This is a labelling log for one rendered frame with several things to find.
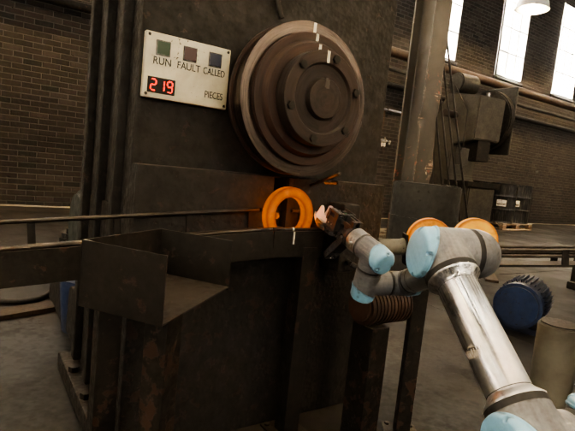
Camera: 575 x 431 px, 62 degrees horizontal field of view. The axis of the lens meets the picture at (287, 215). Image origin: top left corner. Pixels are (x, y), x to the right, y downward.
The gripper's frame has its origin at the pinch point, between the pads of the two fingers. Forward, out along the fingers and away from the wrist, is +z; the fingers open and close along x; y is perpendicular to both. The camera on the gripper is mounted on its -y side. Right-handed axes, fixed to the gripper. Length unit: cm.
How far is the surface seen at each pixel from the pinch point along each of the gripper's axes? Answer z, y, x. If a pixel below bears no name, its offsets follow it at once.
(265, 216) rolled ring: -2.0, -0.1, 21.6
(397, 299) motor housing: -27.3, -17.4, -21.8
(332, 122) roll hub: -2.4, 32.5, 7.6
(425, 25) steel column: 318, 100, -337
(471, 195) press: 383, -127, -657
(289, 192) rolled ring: -0.1, 7.7, 13.9
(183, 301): -38, -4, 60
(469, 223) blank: -27, 12, -42
